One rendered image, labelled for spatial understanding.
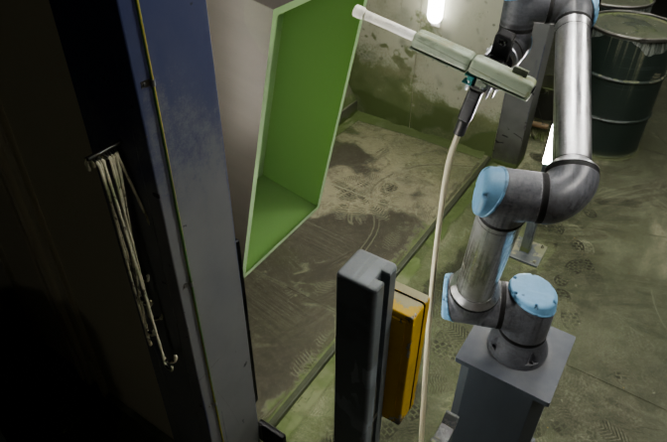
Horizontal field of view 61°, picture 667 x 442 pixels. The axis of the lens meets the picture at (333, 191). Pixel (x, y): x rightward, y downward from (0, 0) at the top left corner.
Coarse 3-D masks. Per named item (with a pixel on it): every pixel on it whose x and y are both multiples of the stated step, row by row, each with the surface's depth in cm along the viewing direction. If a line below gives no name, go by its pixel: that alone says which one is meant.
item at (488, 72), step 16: (368, 16) 141; (400, 32) 139; (416, 32) 138; (416, 48) 138; (432, 48) 135; (448, 48) 133; (464, 48) 134; (448, 64) 136; (464, 64) 133; (480, 64) 131; (496, 64) 131; (480, 80) 133; (496, 80) 131; (512, 80) 129; (528, 80) 128; (480, 96) 137; (528, 96) 131; (464, 112) 140; (464, 128) 143
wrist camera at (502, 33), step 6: (498, 30) 138; (504, 30) 137; (498, 36) 137; (504, 36) 137; (510, 36) 136; (498, 42) 139; (504, 42) 138; (510, 42) 137; (492, 48) 142; (498, 48) 141; (504, 48) 140; (510, 48) 139; (492, 54) 144; (498, 54) 143; (504, 54) 142; (504, 60) 143
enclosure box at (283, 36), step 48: (240, 0) 160; (288, 0) 162; (336, 0) 213; (240, 48) 170; (288, 48) 237; (336, 48) 224; (240, 96) 180; (288, 96) 250; (336, 96) 236; (240, 144) 192; (288, 144) 266; (240, 192) 205; (288, 192) 280; (240, 240) 220
